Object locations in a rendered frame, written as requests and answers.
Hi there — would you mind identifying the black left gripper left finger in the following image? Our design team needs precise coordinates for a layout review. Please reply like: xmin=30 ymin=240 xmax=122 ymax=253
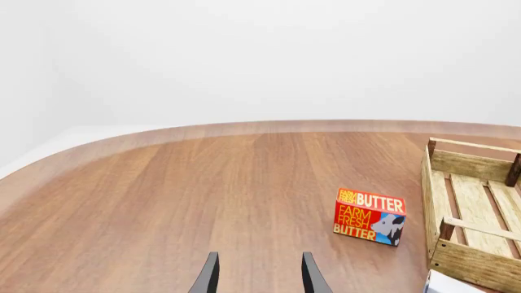
xmin=188 ymin=251 xmax=221 ymax=293

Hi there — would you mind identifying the red butter box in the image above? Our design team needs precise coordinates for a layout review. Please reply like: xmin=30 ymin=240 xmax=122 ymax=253
xmin=332 ymin=187 xmax=407 ymax=247

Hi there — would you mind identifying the wooden slat tray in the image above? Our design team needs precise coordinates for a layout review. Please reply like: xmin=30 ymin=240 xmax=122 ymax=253
xmin=420 ymin=137 xmax=521 ymax=293

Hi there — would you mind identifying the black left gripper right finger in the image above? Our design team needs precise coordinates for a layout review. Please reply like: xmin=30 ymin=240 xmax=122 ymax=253
xmin=301 ymin=251 xmax=334 ymax=293

